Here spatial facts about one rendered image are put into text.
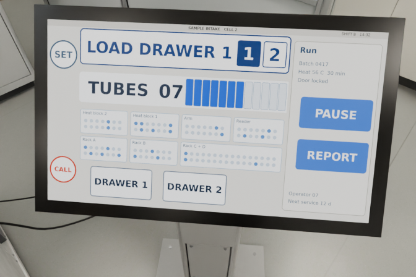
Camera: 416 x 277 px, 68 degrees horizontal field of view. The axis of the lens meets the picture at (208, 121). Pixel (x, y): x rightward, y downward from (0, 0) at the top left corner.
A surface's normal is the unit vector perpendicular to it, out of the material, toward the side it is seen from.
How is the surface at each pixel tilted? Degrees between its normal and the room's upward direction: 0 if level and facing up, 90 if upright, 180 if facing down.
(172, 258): 5
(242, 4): 90
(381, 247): 0
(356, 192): 50
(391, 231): 0
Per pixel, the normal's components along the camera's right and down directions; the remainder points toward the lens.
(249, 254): 0.00, -0.76
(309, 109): -0.06, 0.10
